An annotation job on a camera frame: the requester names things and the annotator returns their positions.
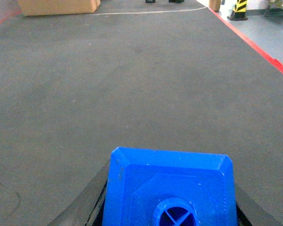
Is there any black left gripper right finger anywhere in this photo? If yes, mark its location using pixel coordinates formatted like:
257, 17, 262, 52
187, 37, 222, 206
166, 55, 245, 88
235, 183, 283, 226

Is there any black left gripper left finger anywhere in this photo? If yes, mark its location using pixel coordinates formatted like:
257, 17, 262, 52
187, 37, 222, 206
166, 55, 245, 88
49, 162, 109, 226

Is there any blue rectangular block part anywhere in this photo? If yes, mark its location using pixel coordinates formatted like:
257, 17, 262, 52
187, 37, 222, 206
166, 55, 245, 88
102, 147, 238, 226

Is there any grey floor mat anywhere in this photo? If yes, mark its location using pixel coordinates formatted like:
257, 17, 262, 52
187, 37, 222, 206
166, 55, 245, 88
0, 0, 283, 226

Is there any yellow black traffic cone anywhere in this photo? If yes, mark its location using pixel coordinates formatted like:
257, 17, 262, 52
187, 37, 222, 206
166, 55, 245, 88
227, 0, 248, 21

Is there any large cardboard box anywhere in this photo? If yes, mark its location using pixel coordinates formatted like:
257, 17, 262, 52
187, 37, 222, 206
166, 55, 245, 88
17, 0, 101, 16

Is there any green potted plant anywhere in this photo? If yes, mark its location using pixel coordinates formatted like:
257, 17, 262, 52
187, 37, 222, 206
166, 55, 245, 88
208, 0, 222, 12

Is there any black crate left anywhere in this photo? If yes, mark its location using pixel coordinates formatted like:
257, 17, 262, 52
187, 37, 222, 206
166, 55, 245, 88
145, 0, 156, 3

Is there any black crate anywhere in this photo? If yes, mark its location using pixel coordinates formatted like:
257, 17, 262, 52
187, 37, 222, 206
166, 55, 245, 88
169, 0, 184, 3
145, 0, 156, 3

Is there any black crate right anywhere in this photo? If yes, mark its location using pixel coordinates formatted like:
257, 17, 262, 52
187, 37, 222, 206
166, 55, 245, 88
169, 0, 184, 3

